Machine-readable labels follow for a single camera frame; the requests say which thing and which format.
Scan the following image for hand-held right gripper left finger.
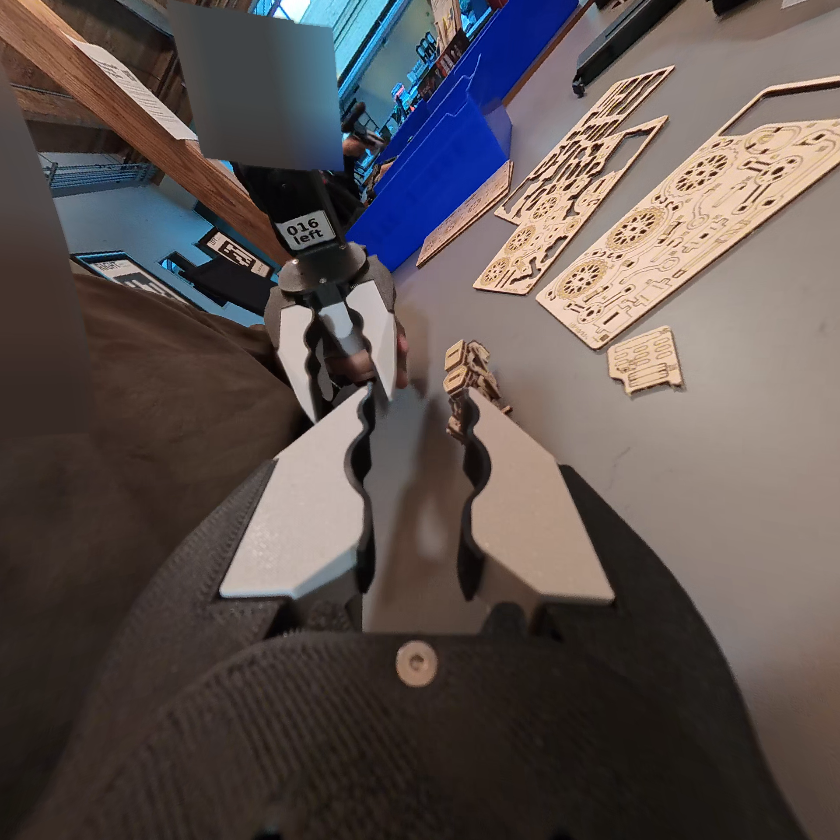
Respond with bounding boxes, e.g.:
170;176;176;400
218;382;378;631

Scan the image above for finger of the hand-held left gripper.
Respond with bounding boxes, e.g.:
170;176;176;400
276;305;332;424
344;285;400;403

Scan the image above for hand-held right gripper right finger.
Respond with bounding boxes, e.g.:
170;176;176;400
456;394;616;624

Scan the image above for small wooden puzzle model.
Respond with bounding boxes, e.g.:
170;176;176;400
443;339;514;446

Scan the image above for person's left hand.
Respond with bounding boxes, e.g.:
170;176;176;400
325;320;410;389

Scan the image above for framed black white poster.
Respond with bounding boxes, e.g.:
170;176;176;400
69;249;198;309
197;226;277;280

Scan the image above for thin wooden sheet stack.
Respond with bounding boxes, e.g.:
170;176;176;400
416;159;515;270

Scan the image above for wooden gear parts sheet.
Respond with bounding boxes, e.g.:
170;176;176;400
472;115;669;296

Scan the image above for small wooden parts card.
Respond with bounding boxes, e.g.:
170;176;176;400
607;326;685;396

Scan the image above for grey metal railing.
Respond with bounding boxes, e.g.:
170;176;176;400
39;154;155;198

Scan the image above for white paper notice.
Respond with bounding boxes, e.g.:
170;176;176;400
69;36;198;142

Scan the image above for wooden beam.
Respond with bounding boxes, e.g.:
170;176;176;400
0;0;293;263

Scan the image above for cut-out wooden parts sheet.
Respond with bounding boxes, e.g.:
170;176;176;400
493;64;676;227

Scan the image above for long black case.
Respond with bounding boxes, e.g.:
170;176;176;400
572;0;710;98

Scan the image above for large wooden parts sheet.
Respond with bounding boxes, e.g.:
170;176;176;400
535;75;840;352

